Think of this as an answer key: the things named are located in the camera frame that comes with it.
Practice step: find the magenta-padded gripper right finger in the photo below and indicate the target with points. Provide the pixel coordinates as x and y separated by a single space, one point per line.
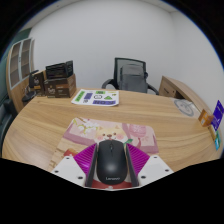
155 168

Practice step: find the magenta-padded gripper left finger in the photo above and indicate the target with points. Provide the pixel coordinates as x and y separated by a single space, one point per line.
68 168

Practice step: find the black computer mouse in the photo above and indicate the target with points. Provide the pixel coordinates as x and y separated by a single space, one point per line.
111 161

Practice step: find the pink cartoon print mouse pad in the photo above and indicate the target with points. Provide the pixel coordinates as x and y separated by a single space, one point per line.
110 131

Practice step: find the round grey disc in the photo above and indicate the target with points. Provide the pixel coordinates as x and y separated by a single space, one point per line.
184 107

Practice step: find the orange-brown box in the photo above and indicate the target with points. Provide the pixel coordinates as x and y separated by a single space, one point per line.
205 118

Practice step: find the white sheet with green purple print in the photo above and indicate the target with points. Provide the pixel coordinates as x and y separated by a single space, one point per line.
96 97

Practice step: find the large brown cardboard box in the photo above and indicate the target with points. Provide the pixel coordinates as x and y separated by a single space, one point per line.
60 87

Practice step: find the purple standing sign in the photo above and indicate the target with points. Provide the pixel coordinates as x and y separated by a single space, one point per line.
218 115

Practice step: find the small black visitor chair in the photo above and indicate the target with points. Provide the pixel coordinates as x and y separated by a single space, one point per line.
29 95

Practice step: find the wooden side desk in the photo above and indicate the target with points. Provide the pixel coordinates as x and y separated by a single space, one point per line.
173 87

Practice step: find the small brown cardboard box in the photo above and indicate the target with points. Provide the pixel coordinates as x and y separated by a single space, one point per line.
39 83

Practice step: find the grey backpack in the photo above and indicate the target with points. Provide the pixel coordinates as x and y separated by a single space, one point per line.
133 78

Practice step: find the black cardboard box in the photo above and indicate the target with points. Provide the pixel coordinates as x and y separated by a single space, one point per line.
59 70

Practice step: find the black mesh office chair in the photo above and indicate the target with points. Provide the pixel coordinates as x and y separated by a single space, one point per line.
116 71

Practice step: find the wooden glass-door shelf cabinet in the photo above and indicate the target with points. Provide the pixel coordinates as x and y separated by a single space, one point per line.
16 70

